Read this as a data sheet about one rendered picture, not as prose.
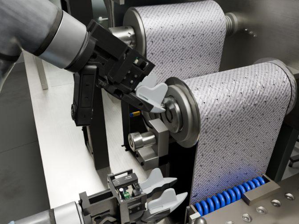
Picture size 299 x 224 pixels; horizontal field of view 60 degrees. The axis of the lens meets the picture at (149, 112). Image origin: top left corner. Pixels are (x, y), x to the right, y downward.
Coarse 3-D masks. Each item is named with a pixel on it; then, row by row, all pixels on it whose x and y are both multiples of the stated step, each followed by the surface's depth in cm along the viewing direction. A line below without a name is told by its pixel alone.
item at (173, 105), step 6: (168, 96) 51; (162, 102) 53; (168, 102) 51; (174, 102) 49; (168, 108) 52; (174, 108) 49; (180, 108) 49; (162, 114) 55; (168, 114) 52; (174, 114) 50; (180, 114) 49; (168, 120) 53; (174, 120) 50; (180, 120) 49; (168, 126) 53; (174, 126) 51; (180, 126) 50; (174, 132) 52
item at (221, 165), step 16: (256, 128) 57; (272, 128) 59; (208, 144) 52; (224, 144) 54; (240, 144) 57; (256, 144) 60; (272, 144) 63; (208, 160) 55; (224, 160) 57; (240, 160) 60; (256, 160) 63; (208, 176) 58; (224, 176) 61; (240, 176) 64; (256, 176) 68; (192, 192) 58; (208, 192) 61
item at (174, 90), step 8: (168, 88) 52; (176, 88) 49; (176, 96) 49; (184, 96) 48; (184, 104) 47; (184, 112) 48; (184, 120) 49; (192, 120) 48; (184, 128) 49; (192, 128) 48; (176, 136) 53; (184, 136) 50
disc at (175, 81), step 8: (168, 80) 53; (176, 80) 50; (184, 88) 48; (192, 96) 46; (192, 104) 47; (192, 112) 47; (200, 128) 47; (192, 136) 49; (184, 144) 53; (192, 144) 50
